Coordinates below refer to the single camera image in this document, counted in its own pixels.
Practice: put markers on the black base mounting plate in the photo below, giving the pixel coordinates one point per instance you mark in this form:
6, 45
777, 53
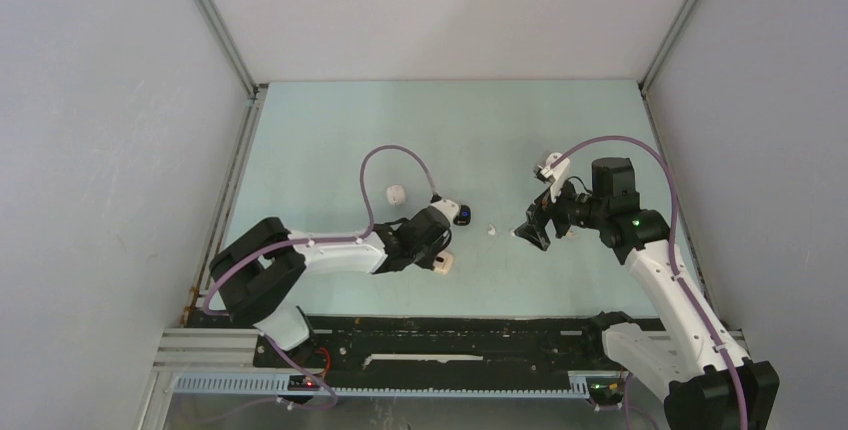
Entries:
489, 377

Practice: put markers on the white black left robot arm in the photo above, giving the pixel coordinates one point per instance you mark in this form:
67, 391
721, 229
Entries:
253, 276

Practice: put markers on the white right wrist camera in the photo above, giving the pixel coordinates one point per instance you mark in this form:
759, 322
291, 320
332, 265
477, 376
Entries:
554, 169

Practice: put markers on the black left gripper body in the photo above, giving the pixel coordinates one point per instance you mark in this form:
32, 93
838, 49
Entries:
425, 255

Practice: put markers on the pink charging case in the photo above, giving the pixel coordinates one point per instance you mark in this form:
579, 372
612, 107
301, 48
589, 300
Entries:
443, 263

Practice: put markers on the black gold-trimmed charging case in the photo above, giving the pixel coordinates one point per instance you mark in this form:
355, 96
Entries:
463, 216

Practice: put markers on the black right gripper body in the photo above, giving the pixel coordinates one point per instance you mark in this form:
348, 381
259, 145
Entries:
566, 206

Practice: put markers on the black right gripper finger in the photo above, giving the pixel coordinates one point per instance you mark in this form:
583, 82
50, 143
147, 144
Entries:
538, 216
535, 234

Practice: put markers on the grey slotted cable duct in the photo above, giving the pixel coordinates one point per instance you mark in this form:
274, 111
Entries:
267, 384

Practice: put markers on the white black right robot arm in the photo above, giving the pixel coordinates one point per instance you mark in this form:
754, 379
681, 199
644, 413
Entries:
707, 380

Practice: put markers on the white charging case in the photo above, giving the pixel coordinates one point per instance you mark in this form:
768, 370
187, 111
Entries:
396, 195

